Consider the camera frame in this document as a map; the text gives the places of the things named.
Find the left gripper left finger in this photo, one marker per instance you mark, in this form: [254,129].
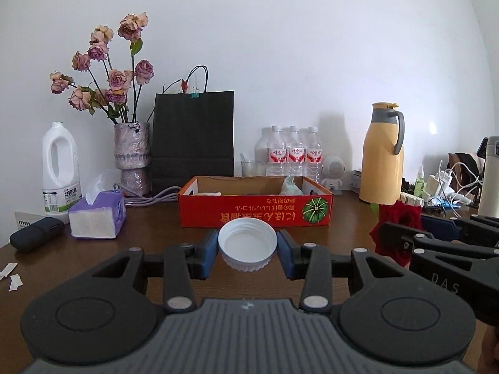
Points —
[177,266]

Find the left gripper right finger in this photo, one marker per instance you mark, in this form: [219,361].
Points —
[316,266]

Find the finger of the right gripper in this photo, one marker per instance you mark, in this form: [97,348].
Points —
[457,236]

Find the red artificial rose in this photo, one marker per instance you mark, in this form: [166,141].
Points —
[392,222]

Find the white plastic bottle cap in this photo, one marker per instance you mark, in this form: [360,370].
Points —
[247,244]

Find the green spray bottle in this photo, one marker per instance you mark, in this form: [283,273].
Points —
[419,183]

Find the white tumbler bottle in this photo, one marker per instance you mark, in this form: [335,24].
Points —
[489,198]

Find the red cardboard box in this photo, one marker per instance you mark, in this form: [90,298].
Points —
[211,202]

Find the crumpled greenish plastic bag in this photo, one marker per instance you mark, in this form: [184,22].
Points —
[289,187]

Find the yellow thermos jug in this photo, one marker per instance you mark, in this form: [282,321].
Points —
[383,155]

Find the purple tissue pack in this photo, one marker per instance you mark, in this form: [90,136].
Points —
[101,213]

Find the white astronaut figurine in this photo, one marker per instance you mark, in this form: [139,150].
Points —
[333,168]

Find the left water bottle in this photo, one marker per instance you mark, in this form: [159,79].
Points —
[277,153]

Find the water bottle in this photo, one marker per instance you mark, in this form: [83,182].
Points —
[295,152]
[313,154]
[277,153]

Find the middle water bottle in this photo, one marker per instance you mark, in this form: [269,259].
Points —
[295,152]

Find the clear glass cup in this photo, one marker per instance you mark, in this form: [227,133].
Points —
[252,168]

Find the right water bottle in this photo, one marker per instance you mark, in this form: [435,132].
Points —
[313,154]

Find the large frosted plastic bottle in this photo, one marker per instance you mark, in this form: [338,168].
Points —
[261,146]

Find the black paper bag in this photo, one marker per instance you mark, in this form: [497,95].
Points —
[192,132]

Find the white plastic jug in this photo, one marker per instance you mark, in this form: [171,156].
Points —
[60,187]

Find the black glasses case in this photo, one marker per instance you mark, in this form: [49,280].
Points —
[36,235]

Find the white card on table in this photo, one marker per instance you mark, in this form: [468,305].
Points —
[24,219]

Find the torn white paper strip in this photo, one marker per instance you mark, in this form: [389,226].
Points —
[8,273]

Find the dried rose bouquet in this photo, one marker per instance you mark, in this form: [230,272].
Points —
[113,91]

